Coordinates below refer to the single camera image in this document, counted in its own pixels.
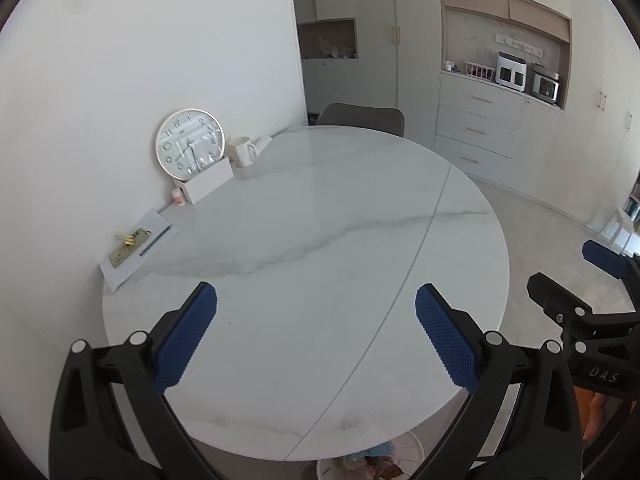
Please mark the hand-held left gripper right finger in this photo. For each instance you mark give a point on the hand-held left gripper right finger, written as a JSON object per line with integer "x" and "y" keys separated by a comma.
{"x": 445, "y": 342}

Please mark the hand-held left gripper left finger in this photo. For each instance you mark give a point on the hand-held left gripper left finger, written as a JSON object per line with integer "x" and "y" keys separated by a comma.
{"x": 187, "y": 340}

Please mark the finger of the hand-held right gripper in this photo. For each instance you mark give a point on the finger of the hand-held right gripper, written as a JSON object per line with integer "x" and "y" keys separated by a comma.
{"x": 605, "y": 257}
{"x": 560, "y": 302}

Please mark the white slotted bin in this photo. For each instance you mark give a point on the white slotted bin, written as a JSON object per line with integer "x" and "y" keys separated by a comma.
{"x": 410, "y": 460}

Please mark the person's right hand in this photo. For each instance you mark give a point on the person's right hand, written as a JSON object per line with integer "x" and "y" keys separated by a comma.
{"x": 597, "y": 415}

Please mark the white plastic stool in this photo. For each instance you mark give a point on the white plastic stool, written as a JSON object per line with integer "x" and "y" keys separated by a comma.
{"x": 615, "y": 230}

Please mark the wooden bookshelf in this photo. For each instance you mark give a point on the wooden bookshelf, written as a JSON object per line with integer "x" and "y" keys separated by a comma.
{"x": 632, "y": 207}

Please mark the white paper sheet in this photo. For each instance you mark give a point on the white paper sheet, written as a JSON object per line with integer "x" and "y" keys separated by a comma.
{"x": 125, "y": 272}

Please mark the dark pen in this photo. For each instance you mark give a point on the dark pen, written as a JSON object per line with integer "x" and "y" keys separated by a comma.
{"x": 155, "y": 241}

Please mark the olive flat case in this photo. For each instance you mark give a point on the olive flat case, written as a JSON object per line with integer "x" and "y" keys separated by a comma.
{"x": 125, "y": 250}

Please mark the small pink bottle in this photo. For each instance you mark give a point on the small pink bottle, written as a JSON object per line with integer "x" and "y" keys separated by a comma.
{"x": 178, "y": 197}

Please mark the white rectangular box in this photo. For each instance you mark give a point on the white rectangular box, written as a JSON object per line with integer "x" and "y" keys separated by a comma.
{"x": 207, "y": 182}

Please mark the white cabinet drawer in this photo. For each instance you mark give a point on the white cabinet drawer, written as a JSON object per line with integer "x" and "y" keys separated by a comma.
{"x": 480, "y": 102}
{"x": 470, "y": 160}
{"x": 475, "y": 132}

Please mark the silver toaster oven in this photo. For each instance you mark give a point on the silver toaster oven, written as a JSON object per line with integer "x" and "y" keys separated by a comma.
{"x": 545, "y": 85}

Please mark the white mug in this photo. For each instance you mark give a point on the white mug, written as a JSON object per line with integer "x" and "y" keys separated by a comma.
{"x": 242, "y": 152}

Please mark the white kitchen appliance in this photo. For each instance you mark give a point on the white kitchen appliance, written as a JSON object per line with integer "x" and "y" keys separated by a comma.
{"x": 511, "y": 72}

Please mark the grey chair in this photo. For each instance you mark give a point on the grey chair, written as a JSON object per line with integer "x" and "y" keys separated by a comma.
{"x": 360, "y": 117}

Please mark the round white wall clock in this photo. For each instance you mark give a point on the round white wall clock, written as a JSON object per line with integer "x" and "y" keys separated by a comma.
{"x": 185, "y": 135}

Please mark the white wall power strip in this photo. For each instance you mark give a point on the white wall power strip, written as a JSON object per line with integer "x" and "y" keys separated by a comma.
{"x": 520, "y": 45}

